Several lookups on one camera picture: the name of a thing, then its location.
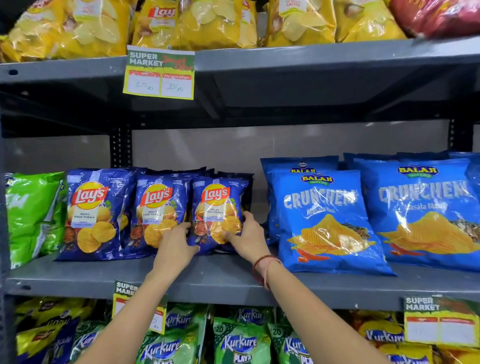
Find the row of yellow chip packets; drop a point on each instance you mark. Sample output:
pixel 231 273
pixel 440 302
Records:
pixel 210 26

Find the person's right hand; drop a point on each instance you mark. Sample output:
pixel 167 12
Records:
pixel 250 242

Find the dark blue chip bag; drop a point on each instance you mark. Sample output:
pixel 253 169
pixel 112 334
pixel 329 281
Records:
pixel 213 210

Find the grey metal shelf rack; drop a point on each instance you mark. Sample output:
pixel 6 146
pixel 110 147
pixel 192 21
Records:
pixel 300 93

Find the person's left hand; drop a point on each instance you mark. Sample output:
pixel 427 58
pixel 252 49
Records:
pixel 171 250

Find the person's right forearm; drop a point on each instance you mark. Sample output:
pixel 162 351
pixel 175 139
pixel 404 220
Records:
pixel 311 318

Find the row of green puff packets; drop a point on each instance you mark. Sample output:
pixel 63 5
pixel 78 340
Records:
pixel 240 339

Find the green and yellow price tag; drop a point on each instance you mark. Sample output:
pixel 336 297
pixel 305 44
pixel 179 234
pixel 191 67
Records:
pixel 442 320
pixel 159 73
pixel 122 290

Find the row of dark blue packets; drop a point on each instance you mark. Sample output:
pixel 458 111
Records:
pixel 97 213

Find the person's left thumb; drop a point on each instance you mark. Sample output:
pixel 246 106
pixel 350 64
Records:
pixel 194 250

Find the person's left forearm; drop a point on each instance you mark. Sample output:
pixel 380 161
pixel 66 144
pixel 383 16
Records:
pixel 129 318

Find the red snack packet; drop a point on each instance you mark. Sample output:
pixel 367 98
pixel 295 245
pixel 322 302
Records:
pixel 438 17

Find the orange snack packet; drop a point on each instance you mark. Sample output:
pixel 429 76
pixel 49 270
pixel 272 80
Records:
pixel 380 330
pixel 407 355
pixel 459 357

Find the large light blue chip bag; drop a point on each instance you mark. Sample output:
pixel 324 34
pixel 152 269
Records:
pixel 423 217
pixel 375 155
pixel 279 165
pixel 326 225

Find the green snack packet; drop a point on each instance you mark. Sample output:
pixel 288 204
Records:
pixel 32 213

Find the person's right thumb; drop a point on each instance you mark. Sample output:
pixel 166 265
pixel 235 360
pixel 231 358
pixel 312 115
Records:
pixel 231 237

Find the yellow and blue snack packet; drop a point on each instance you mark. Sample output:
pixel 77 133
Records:
pixel 45 345

